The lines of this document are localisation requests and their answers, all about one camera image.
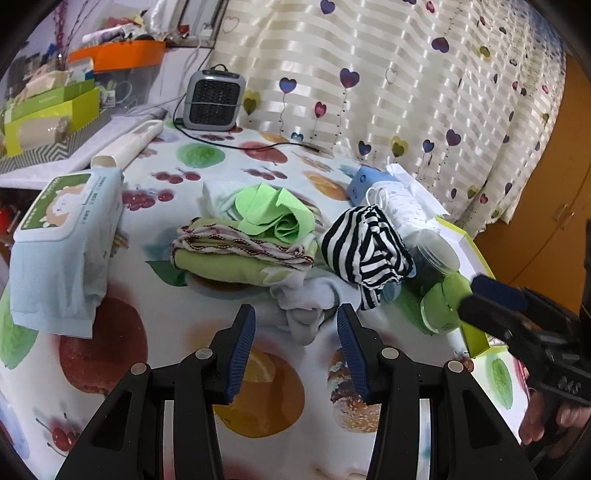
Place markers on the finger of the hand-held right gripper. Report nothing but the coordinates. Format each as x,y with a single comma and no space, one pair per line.
489,318
501,290

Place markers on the yellow-green storage box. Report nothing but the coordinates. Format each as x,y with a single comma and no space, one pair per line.
473,339

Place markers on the wet wipes pack green lid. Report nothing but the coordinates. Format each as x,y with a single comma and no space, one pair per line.
60,258

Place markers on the chevron patterned box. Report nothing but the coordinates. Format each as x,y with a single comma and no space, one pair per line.
46,152

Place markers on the black and white striped cloth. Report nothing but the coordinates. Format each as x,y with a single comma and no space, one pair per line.
360,249

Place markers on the light green carton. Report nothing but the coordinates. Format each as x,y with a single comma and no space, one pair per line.
46,115

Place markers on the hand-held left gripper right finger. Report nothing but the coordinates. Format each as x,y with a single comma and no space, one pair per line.
353,355

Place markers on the clear plastic lids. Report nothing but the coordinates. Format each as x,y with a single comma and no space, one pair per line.
434,251

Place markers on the person's right hand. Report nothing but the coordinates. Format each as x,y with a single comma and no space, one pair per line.
535,424

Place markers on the light green cloth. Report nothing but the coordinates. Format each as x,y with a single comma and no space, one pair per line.
286,217

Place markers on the purple twig decoration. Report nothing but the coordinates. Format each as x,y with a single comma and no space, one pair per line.
62,27

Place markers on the wooden wardrobe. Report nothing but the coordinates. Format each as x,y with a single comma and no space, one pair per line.
545,207

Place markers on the cream paper roll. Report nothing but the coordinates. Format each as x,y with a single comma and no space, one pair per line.
129,143

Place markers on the white cloth with red trim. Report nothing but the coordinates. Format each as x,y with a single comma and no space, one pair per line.
217,237

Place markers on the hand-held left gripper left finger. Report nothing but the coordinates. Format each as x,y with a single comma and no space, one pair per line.
242,355

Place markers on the fruit print tablecloth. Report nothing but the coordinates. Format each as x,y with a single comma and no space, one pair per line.
138,323

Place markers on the striped curtain with hearts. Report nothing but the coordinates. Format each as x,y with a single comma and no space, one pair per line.
369,69

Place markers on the white folded cloth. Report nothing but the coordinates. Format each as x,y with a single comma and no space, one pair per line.
217,196

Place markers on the white sock bundle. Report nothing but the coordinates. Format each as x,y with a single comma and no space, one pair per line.
298,300

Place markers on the clear bin with orange lid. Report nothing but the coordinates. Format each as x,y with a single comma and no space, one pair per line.
134,53

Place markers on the grey space heater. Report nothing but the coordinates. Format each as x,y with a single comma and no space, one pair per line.
214,99

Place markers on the blue and white diaper pack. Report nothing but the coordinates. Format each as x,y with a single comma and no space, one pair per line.
406,207

